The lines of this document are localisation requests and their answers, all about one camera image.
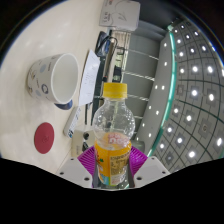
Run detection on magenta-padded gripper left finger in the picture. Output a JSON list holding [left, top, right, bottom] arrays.
[[55, 146, 100, 189]]

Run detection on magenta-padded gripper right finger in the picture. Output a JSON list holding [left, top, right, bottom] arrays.
[[127, 145, 172, 189]]

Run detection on yellow-capped clear drink bottle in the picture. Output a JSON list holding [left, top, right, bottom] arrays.
[[92, 82, 137, 188]]

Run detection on flat round red coaster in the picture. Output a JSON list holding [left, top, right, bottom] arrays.
[[33, 122, 56, 155]]

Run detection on white remote control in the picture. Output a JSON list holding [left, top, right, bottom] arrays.
[[63, 105, 83, 139]]

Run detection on group of ceiling lights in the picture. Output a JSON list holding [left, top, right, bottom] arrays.
[[143, 19, 224, 168]]

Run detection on white paper sheets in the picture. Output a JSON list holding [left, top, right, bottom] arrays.
[[78, 49, 101, 107]]

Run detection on white printed cardboard box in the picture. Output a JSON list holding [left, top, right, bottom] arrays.
[[98, 0, 141, 32]]

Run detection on white patterned mug, blue handle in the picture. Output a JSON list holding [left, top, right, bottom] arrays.
[[26, 53, 80, 111]]

